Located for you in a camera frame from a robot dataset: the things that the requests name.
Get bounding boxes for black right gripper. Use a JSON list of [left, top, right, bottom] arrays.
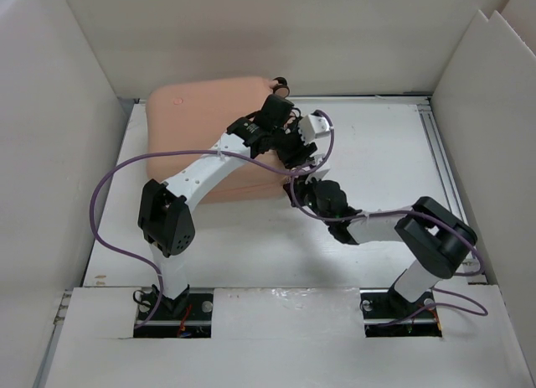
[[286, 170, 334, 225]]

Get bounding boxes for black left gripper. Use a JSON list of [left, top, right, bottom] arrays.
[[271, 119, 317, 168]]

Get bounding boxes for pink hard-shell suitcase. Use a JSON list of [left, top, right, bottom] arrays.
[[146, 76, 289, 204]]

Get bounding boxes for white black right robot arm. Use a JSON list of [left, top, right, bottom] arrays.
[[284, 176, 477, 323]]

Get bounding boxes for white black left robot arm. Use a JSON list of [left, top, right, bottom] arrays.
[[137, 95, 332, 318]]

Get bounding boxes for white foam board front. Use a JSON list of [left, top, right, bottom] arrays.
[[47, 286, 533, 387]]

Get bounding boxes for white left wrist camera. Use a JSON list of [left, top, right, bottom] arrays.
[[297, 111, 332, 144]]

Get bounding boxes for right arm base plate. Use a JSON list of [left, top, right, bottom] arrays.
[[359, 288, 442, 338]]

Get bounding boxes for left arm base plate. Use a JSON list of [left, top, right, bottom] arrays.
[[133, 289, 214, 339]]

